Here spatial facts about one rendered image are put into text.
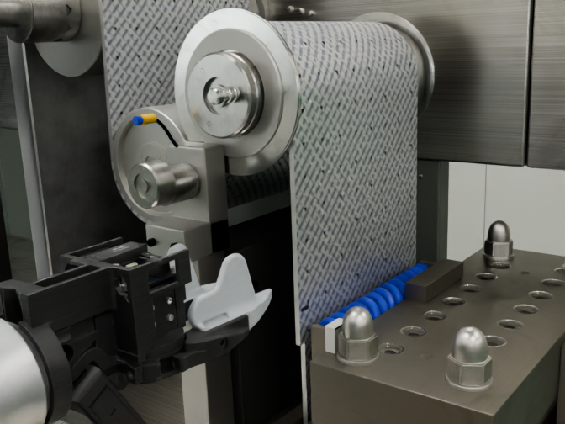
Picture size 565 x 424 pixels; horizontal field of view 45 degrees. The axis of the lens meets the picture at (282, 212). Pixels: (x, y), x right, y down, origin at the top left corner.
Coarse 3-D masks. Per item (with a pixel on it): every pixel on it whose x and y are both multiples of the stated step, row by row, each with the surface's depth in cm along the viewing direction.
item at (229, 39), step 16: (224, 32) 60; (240, 32) 59; (208, 48) 62; (224, 48) 61; (240, 48) 60; (256, 48) 59; (192, 64) 64; (256, 64) 59; (272, 64) 58; (416, 64) 78; (272, 80) 58; (272, 96) 59; (272, 112) 59; (256, 128) 61; (272, 128) 60; (224, 144) 63; (240, 144) 62; (256, 144) 61
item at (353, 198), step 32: (384, 128) 72; (416, 128) 78; (320, 160) 63; (352, 160) 68; (384, 160) 73; (416, 160) 79; (320, 192) 64; (352, 192) 68; (384, 192) 73; (416, 192) 80; (320, 224) 64; (352, 224) 69; (384, 224) 74; (320, 256) 65; (352, 256) 70; (384, 256) 75; (320, 288) 66; (352, 288) 70; (320, 320) 66
